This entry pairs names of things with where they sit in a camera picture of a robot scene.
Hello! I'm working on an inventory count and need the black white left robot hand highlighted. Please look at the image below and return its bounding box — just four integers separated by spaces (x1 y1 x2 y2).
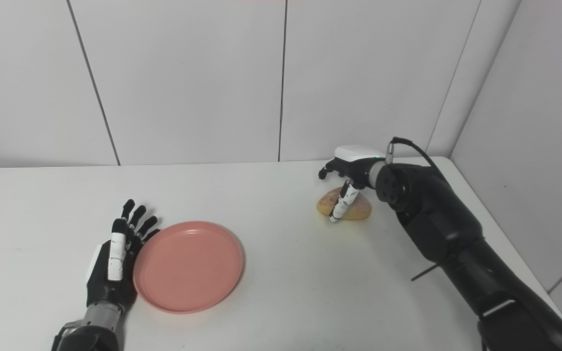
86 199 161 312

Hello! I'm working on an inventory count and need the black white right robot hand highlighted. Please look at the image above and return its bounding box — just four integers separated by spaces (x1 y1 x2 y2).
318 145 386 223

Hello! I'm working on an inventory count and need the golden bread roll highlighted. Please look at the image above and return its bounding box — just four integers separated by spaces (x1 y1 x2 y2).
316 187 373 221

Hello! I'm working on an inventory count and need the pink round plate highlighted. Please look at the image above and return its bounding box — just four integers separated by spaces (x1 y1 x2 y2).
133 221 244 314

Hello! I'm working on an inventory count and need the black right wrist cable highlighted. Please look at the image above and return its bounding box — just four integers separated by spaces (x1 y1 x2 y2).
385 137 445 282

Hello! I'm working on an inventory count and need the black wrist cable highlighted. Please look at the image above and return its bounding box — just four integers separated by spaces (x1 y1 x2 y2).
385 137 445 282
52 321 84 351

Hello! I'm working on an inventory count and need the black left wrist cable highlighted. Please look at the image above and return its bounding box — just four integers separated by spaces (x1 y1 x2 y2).
52 321 84 351

